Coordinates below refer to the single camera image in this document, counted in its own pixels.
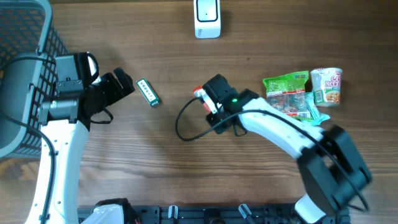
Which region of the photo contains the grey plastic shopping basket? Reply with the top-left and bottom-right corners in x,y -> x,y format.
0,0 -> 69,159

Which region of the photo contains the left camera cable black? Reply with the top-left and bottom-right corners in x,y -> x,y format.
1,56 -> 56,224

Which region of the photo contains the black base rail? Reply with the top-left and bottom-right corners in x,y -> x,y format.
77,203 -> 352,224

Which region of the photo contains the white barcode scanner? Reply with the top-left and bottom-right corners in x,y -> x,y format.
193,0 -> 221,39

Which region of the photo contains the camera cable black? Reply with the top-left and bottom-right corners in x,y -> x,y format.
1,56 -> 56,224
177,97 -> 372,215

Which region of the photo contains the green snack bag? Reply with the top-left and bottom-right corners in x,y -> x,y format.
262,71 -> 312,121

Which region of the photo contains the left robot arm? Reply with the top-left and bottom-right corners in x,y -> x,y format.
26,52 -> 135,223

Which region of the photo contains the red snack packet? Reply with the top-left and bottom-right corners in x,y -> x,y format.
193,85 -> 211,113

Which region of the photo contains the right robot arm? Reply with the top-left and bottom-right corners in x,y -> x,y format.
204,87 -> 372,223

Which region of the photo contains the right camera cable black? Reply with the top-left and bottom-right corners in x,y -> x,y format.
177,97 -> 372,215

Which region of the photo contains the small green box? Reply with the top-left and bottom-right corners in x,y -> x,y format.
136,78 -> 160,107

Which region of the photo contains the cup noodles container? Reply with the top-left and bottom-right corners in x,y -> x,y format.
310,68 -> 343,107

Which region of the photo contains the teal wet wipes packet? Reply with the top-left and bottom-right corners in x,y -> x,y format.
305,92 -> 330,126

